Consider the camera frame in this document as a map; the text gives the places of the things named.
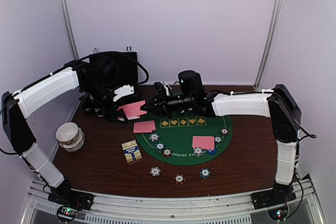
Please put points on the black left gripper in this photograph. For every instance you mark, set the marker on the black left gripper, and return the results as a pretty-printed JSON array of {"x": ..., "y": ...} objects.
[{"x": 110, "y": 116}]

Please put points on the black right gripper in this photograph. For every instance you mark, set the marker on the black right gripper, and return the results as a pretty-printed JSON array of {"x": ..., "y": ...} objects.
[{"x": 161, "y": 103}]

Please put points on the pink playing card deck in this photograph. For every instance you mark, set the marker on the pink playing card deck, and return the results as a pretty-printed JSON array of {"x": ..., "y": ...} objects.
[{"x": 133, "y": 110}]

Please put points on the pink cards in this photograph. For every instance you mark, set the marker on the pink cards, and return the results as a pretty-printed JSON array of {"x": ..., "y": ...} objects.
[
  {"x": 203, "y": 142},
  {"x": 144, "y": 127}
]

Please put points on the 10 chips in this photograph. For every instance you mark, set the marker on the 10 chips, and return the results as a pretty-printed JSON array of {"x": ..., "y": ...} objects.
[
  {"x": 154, "y": 137},
  {"x": 197, "y": 152}
]

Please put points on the blue white 10 chip stack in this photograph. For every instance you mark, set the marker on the blue white 10 chip stack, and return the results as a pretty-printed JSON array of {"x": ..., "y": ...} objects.
[{"x": 155, "y": 171}]

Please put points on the red black 100 chip stack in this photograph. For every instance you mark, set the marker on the red black 100 chip stack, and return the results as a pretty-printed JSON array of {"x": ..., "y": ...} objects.
[{"x": 179, "y": 179}]

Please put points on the blue green 50 chip stack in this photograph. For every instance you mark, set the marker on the blue green 50 chip stack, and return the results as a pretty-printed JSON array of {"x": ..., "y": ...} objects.
[{"x": 205, "y": 173}]

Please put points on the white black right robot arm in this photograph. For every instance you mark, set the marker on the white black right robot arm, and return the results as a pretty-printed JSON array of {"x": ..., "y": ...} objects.
[{"x": 276, "y": 103}]

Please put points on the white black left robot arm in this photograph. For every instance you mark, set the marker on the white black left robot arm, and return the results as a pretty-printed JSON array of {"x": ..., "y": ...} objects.
[{"x": 17, "y": 107}]

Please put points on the white left wrist cover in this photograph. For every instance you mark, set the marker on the white left wrist cover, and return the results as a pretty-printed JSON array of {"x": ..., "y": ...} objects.
[{"x": 123, "y": 91}]

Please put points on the card deck holder box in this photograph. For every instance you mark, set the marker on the card deck holder box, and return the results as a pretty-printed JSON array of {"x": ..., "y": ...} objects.
[{"x": 131, "y": 151}]

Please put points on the round green poker mat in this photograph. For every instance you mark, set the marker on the round green poker mat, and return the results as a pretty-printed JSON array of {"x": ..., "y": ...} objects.
[{"x": 177, "y": 133}]

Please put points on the white ceramic bowl stack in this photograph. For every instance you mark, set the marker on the white ceramic bowl stack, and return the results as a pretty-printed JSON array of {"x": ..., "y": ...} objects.
[{"x": 70, "y": 137}]

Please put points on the black poker chip case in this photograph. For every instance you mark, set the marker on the black poker chip case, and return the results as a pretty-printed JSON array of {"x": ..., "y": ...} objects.
[{"x": 123, "y": 66}]

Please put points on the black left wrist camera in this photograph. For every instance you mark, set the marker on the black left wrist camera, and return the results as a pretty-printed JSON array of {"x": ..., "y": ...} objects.
[{"x": 107, "y": 70}]

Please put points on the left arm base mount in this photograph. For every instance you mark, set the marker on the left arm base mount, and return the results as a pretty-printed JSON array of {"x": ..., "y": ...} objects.
[{"x": 75, "y": 199}]

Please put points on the left aluminium frame post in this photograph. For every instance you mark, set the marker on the left aluminium frame post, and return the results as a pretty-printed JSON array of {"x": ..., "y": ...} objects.
[{"x": 68, "y": 27}]

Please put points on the aluminium frame post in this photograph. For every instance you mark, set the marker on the aluminium frame post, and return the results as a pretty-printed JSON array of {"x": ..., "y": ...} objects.
[
  {"x": 276, "y": 10},
  {"x": 68, "y": 27}
]

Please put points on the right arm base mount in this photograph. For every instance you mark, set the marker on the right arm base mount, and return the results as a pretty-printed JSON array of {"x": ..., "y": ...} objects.
[{"x": 273, "y": 199}]

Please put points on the right aluminium frame post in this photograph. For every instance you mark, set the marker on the right aluminium frame post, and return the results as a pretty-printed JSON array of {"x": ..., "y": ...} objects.
[{"x": 276, "y": 10}]

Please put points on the aluminium front rail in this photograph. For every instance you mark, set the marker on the aluminium front rail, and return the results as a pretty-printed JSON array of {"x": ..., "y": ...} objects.
[{"x": 234, "y": 208}]

